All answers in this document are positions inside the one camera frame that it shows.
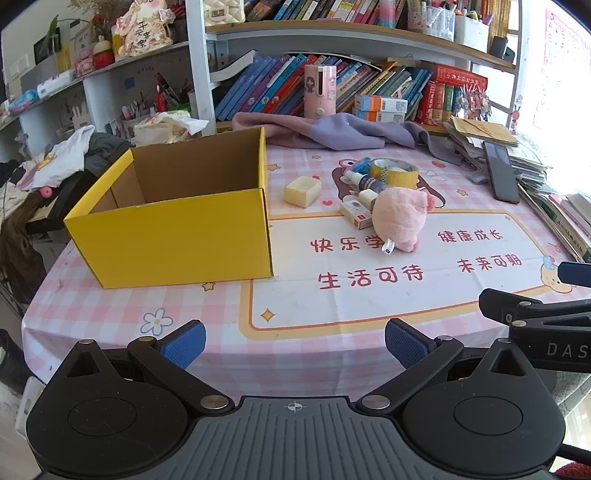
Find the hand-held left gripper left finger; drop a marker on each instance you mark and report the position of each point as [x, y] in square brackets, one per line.
[184, 344]

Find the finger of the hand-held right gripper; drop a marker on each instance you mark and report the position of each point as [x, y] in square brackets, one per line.
[508, 307]
[575, 273]

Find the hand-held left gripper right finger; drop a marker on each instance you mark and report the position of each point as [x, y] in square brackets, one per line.
[406, 344]

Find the yellow cardboard box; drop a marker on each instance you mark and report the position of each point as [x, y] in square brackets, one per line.
[184, 240]

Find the pink plush pig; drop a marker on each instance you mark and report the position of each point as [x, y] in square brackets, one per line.
[399, 217]

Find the small grey staple box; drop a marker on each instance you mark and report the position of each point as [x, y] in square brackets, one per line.
[354, 213]

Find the yellow tape roll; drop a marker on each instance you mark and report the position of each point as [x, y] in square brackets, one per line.
[392, 171]

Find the blue wrapper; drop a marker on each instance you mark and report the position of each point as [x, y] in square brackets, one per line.
[358, 165]

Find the cream foam block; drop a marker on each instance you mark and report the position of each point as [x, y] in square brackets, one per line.
[302, 190]

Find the pink checked printed table mat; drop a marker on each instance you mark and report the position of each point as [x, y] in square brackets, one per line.
[323, 304]

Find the stack of papers and booklets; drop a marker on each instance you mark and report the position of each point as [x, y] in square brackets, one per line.
[545, 184]

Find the black smartphone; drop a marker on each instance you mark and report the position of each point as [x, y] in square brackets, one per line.
[501, 173]

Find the black chair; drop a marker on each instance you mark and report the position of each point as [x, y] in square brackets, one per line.
[60, 203]

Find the grey garment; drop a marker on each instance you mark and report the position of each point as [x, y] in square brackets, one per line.
[106, 152]

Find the floral tissue pack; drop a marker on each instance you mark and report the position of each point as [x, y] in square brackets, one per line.
[161, 129]

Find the red boxed book set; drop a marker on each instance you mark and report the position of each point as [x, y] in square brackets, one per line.
[443, 97]

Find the pink and purple cloth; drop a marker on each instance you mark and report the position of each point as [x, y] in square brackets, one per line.
[341, 131]

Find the white printed garment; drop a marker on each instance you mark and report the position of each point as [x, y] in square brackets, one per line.
[60, 159]

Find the orange and blue carton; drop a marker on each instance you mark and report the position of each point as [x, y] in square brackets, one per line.
[378, 117]
[378, 103]

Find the black pen cup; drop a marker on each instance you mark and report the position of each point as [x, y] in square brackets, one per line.
[502, 50]

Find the white pen holder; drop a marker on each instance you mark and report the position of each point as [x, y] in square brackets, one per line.
[471, 33]

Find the pink cylindrical device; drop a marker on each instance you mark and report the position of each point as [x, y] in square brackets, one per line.
[319, 92]

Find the row of leaning colourful books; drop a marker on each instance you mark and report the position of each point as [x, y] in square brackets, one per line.
[277, 85]

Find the white bookshelf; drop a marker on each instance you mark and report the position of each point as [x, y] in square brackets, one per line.
[198, 69]

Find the thick black-cover book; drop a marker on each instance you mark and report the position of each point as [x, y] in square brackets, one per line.
[233, 67]

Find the red and cream doll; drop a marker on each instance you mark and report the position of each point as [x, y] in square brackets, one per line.
[103, 53]

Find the pink pig figurine decoration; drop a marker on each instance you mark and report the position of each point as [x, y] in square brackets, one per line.
[141, 30]

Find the pink gradient bottle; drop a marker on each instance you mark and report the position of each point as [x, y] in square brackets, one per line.
[392, 11]

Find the cream quilted handbag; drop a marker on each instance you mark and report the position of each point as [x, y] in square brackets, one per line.
[224, 11]

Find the row of shelf books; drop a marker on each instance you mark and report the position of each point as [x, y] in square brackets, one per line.
[323, 9]

